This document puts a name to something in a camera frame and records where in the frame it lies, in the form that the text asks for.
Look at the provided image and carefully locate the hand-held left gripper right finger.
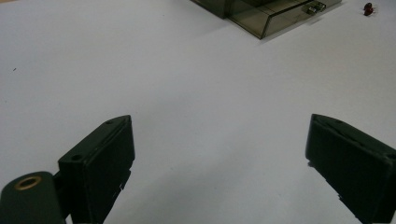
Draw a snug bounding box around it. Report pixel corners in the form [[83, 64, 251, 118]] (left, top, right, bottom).
[[304, 113, 396, 224]]

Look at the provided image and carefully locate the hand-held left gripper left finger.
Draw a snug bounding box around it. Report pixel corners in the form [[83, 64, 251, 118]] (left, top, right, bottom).
[[57, 114, 136, 224]]

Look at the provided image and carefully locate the small dark red object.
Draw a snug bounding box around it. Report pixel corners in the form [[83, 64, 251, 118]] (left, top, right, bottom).
[[362, 2, 375, 17]]

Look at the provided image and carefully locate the small metal clip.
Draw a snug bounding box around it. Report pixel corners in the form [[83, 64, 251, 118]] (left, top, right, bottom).
[[304, 0, 327, 16]]

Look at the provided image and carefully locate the smoky transparent plastic box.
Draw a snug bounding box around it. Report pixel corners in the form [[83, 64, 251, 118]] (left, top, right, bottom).
[[190, 0, 343, 40]]

